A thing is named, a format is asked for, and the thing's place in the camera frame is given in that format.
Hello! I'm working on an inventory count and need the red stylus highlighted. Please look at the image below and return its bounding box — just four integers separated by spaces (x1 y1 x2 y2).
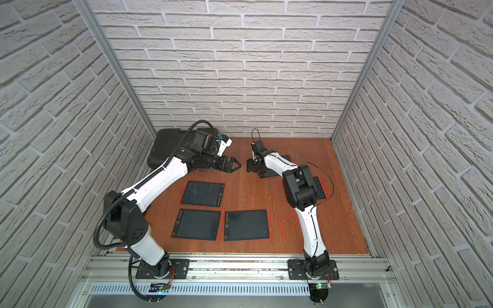
291 218 299 230
277 216 286 243
282 212 297 222

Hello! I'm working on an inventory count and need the red tablet with green scribbles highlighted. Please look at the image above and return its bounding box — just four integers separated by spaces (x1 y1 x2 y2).
313 177 327 200

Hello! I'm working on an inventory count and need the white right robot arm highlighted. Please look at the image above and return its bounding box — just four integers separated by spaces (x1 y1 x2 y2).
247 139 329 277

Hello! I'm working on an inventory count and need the black plastic tool case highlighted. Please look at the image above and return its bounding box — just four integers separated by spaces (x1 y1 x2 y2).
147 127 220 171

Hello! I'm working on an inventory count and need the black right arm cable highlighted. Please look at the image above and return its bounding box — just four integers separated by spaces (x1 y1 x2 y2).
306 160 336 201

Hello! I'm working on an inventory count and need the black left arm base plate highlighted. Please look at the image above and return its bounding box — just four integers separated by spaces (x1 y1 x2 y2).
136 259 190 280

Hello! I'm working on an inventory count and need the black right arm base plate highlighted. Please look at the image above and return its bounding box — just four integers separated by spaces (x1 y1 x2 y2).
287 259 340 281

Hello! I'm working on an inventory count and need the white perforated cable duct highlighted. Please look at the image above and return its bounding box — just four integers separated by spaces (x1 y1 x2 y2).
89 282 309 296

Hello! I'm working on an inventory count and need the aluminium front rail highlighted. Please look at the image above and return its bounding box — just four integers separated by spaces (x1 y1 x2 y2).
80 252 397 286

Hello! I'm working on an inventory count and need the left aluminium corner post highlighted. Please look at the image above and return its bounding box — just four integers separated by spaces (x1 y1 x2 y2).
74 0 157 139

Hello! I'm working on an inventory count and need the aluminium corner post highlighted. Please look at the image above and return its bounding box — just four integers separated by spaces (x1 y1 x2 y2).
330 0 406 141
74 0 157 139

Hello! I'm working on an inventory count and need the right aluminium corner post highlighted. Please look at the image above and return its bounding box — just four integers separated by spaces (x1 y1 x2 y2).
330 0 406 141

